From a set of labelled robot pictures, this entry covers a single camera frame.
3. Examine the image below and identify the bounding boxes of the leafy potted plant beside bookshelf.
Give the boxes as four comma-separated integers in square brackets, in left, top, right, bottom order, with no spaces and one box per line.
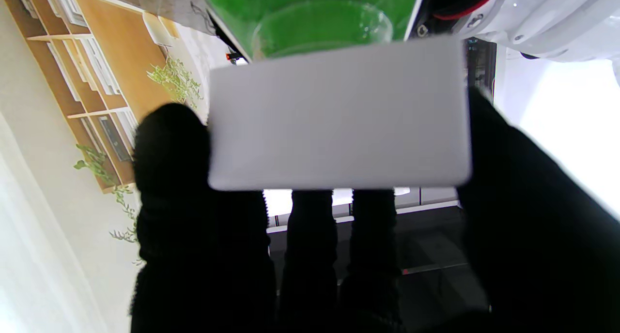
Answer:
[145,55,204,108]

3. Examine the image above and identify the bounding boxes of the wooden bookshelf with books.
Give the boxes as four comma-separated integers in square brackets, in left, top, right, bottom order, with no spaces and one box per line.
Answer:
[0,0,182,194]

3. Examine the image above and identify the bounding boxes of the white square jar lid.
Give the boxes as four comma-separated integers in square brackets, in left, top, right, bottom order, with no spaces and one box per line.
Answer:
[207,35,473,192]

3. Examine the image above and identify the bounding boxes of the red black left arm cable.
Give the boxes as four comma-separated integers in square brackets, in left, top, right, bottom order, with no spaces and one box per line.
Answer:
[431,0,504,21]

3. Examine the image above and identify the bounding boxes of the large potted plant white pot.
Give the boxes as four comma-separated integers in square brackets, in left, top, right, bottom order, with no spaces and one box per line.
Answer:
[73,144,146,266]

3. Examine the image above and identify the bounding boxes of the green square glass jar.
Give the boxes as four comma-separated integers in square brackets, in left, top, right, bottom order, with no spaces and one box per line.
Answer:
[201,0,427,62]

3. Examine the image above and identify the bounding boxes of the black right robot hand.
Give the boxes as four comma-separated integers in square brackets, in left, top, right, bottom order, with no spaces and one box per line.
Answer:
[128,86,620,333]

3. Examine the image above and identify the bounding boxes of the white seat wooden chair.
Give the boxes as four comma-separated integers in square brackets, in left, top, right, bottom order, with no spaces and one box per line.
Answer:
[142,11,180,48]

